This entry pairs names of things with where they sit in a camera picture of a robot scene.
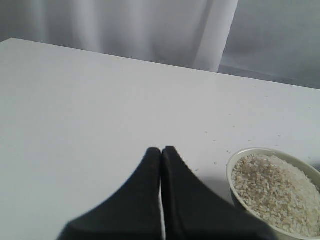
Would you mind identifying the spilled rice grains on table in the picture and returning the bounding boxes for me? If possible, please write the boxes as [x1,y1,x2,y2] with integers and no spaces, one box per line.
[195,83,320,173]

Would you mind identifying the white backdrop curtain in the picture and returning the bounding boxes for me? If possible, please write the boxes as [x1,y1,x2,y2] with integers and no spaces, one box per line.
[0,0,320,89]

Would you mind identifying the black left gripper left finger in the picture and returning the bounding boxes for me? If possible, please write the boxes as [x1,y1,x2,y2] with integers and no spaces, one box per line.
[58,147,163,240]

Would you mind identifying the white ceramic bowl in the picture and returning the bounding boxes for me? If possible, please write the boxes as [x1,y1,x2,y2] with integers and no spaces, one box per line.
[226,148,320,240]

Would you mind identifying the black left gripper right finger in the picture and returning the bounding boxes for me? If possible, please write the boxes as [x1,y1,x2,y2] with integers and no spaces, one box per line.
[161,146,277,240]

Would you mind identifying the rice in white bowl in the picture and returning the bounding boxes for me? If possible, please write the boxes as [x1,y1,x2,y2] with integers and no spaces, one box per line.
[231,154,320,237]

